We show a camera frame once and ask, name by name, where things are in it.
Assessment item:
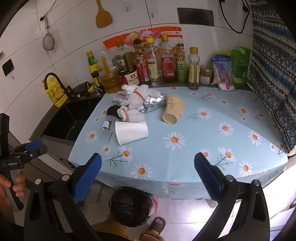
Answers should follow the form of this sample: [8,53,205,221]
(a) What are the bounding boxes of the brown paper cup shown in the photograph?
[162,94,186,124]

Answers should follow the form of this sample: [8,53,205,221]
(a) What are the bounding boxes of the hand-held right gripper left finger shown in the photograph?
[24,152,102,241]

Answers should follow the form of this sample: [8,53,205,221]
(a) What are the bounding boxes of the yellow detergent pouch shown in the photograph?
[45,77,68,107]

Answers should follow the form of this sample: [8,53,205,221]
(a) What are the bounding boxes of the black wall switch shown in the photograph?
[2,59,14,76]

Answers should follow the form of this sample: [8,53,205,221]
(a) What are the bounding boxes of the slim yellowish oil bottle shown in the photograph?
[187,47,200,90]

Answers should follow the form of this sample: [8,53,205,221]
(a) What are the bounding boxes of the small brown jar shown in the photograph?
[200,66,213,85]

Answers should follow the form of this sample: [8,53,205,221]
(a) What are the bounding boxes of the black cloth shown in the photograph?
[67,82,93,98]

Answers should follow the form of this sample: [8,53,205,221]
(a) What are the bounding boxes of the blue daisy print tablecloth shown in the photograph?
[68,87,288,200]

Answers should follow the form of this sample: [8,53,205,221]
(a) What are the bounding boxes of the white wad with orange band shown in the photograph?
[117,107,146,123]
[121,85,151,110]

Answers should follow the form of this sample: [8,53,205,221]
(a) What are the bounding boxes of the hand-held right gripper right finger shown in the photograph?
[194,152,275,241]

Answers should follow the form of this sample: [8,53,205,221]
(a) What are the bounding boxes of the person's left hand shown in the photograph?
[0,173,26,209]

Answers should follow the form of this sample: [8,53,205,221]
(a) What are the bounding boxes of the blue patterned curtain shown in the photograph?
[248,0,296,154]

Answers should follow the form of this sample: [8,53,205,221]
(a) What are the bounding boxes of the black cable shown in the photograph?
[218,0,251,34]

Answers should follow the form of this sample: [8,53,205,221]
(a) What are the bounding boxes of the yellow cap pale label bottle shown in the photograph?
[144,38,162,87]

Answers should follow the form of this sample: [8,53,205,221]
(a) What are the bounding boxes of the metal mesh strainer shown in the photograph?
[42,16,56,51]

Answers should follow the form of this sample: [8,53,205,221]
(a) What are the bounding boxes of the white paper cup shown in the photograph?
[115,121,149,146]

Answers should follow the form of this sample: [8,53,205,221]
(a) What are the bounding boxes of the person's foot in sandal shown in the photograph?
[139,217,166,241]

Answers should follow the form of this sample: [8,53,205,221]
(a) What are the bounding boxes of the silver foil bag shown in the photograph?
[113,89,167,113]

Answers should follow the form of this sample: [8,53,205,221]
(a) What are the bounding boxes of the black sink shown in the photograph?
[29,93,107,149]

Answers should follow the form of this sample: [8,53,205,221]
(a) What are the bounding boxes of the wooden spatula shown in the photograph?
[95,0,113,28]

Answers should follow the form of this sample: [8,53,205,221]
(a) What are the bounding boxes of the green bottle with yellow label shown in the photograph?
[86,50,101,85]

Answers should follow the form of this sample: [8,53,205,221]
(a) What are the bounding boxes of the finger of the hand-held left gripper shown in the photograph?
[10,146,48,160]
[23,140,44,151]

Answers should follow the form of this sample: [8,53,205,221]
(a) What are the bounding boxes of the small white packet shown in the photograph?
[218,83,236,91]

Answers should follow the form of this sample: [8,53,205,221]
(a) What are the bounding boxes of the clear bottle with yellow cap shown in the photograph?
[112,42,126,67]

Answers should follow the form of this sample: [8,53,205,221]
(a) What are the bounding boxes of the white plastic food bag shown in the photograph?
[211,54,233,85]

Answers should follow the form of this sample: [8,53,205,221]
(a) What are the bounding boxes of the dark soy sauce bottle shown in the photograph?
[120,52,140,86]

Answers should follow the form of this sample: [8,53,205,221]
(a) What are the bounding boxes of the black faucet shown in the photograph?
[44,72,67,98]

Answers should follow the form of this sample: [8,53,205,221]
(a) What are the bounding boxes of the clear cooking oil jug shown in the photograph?
[99,52,124,94]

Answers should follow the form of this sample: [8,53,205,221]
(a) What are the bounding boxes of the green plastic pouch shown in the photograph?
[231,46,252,85]

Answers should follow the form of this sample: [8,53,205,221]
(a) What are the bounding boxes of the bin with black bag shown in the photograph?
[109,186,159,232]

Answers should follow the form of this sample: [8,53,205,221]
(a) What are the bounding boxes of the tall red label bottle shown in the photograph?
[159,34,176,83]

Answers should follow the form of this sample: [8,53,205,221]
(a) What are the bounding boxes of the black wall outlet panel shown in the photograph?
[178,8,214,26]

